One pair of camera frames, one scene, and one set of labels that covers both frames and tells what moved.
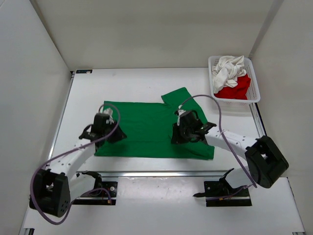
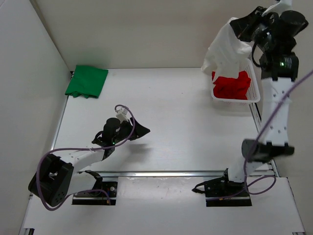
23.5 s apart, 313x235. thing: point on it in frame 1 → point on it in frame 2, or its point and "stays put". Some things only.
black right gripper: [177, 139] → [244, 27]
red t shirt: [238, 92] stays put
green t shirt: [147, 127] → [87, 82]
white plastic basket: [252, 95] stays put
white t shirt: [226, 71] → [225, 50]
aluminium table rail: [152, 174] stays put
